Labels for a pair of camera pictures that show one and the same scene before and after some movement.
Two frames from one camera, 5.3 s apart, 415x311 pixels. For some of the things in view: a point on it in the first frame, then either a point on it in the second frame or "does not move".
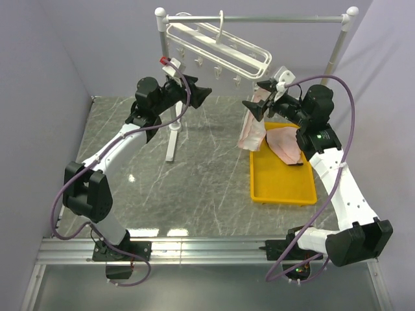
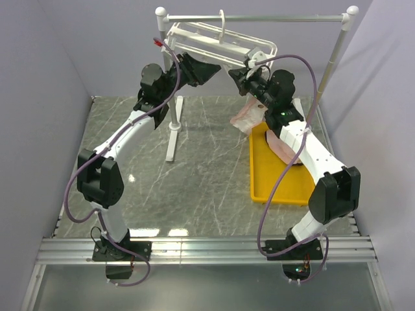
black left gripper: x=198 y=94 → x=201 y=72
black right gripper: x=259 y=108 → x=240 y=76
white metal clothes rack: x=349 y=15 does not move
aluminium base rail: x=78 y=251 does not move
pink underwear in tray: x=283 y=142 does not move
